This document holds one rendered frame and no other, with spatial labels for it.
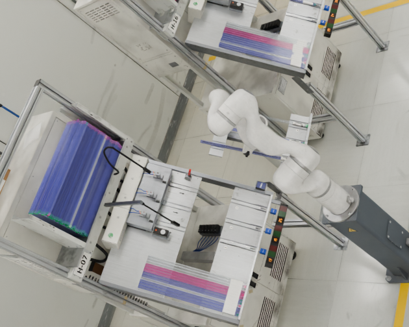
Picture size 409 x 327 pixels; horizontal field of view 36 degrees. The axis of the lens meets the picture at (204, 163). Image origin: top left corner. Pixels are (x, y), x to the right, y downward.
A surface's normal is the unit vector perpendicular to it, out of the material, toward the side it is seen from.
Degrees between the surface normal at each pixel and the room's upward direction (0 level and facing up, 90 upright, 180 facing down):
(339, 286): 0
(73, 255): 0
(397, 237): 90
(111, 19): 90
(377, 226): 90
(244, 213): 42
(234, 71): 0
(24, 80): 90
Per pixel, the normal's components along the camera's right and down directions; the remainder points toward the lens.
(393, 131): -0.65, -0.47
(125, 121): 0.70, -0.09
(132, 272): -0.01, -0.41
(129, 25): -0.28, 0.88
